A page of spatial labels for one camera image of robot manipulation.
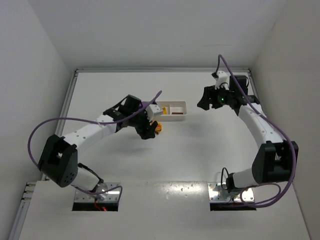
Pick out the yellow orange lego stack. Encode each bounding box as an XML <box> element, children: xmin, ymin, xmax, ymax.
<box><xmin>154</xmin><ymin>121</ymin><xmax>163</xmax><ymax>135</ymax></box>

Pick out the yellow lego brick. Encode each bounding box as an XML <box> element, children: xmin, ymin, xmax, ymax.
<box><xmin>162</xmin><ymin>107</ymin><xmax>168</xmax><ymax>115</ymax></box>

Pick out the brown lego plate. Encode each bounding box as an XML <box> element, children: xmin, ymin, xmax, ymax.
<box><xmin>171</xmin><ymin>112</ymin><xmax>184</xmax><ymax>115</ymax></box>

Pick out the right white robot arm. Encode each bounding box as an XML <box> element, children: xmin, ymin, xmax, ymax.
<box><xmin>197</xmin><ymin>71</ymin><xmax>299</xmax><ymax>192</ymax></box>

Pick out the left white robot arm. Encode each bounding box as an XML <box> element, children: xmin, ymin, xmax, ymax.
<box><xmin>38</xmin><ymin>95</ymin><xmax>163</xmax><ymax>194</ymax></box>

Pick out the white three-compartment tray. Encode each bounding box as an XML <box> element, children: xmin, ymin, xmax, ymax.
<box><xmin>155</xmin><ymin>101</ymin><xmax>187</xmax><ymax>122</ymax></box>

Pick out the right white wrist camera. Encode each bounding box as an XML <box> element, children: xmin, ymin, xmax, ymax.
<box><xmin>211</xmin><ymin>70</ymin><xmax>229</xmax><ymax>89</ymax></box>

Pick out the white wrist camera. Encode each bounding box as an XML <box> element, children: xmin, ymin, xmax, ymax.
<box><xmin>145</xmin><ymin>104</ymin><xmax>163</xmax><ymax>120</ymax></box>
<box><xmin>211</xmin><ymin>70</ymin><xmax>229</xmax><ymax>89</ymax></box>

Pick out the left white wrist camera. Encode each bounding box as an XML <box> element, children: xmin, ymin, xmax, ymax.
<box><xmin>145</xmin><ymin>104</ymin><xmax>163</xmax><ymax>120</ymax></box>

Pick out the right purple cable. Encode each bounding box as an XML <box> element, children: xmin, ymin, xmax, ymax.
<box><xmin>216</xmin><ymin>54</ymin><xmax>298</xmax><ymax>208</ymax></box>

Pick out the purple cable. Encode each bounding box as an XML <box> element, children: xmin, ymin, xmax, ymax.
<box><xmin>216</xmin><ymin>54</ymin><xmax>298</xmax><ymax>208</ymax></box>
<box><xmin>27</xmin><ymin>90</ymin><xmax>163</xmax><ymax>201</ymax></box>

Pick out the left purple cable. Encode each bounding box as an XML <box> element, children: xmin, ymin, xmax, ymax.
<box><xmin>27</xmin><ymin>90</ymin><xmax>163</xmax><ymax>201</ymax></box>

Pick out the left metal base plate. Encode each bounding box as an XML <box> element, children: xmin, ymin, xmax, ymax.
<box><xmin>74</xmin><ymin>182</ymin><xmax>123</xmax><ymax>204</ymax></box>

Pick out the metal base plate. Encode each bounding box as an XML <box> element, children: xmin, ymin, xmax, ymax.
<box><xmin>74</xmin><ymin>182</ymin><xmax>123</xmax><ymax>204</ymax></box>
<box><xmin>207</xmin><ymin>182</ymin><xmax>255</xmax><ymax>204</ymax></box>

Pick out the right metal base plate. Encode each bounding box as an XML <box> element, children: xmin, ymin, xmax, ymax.
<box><xmin>207</xmin><ymin>182</ymin><xmax>255</xmax><ymax>204</ymax></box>

